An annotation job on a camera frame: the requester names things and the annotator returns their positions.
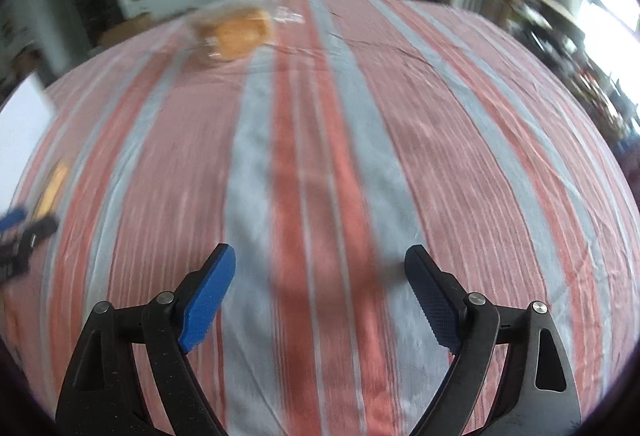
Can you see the bright window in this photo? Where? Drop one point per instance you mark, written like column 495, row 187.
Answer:
column 615, row 16

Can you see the yellow snack packet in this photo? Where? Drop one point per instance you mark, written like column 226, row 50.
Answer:
column 50, row 191

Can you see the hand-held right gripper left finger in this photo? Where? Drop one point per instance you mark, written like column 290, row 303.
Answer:
column 207, row 296

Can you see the cluttered wooden shelf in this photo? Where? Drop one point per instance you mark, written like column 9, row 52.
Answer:
column 560, row 31

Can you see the bagged bread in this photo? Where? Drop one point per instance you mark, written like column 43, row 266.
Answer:
column 240, row 34

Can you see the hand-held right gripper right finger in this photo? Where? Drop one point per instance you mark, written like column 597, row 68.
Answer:
column 435, row 296

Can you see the pink grey striped bed sheet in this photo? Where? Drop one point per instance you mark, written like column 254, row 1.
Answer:
column 325, row 166

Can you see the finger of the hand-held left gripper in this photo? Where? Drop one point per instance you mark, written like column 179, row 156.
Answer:
column 12, row 218
column 42, row 227

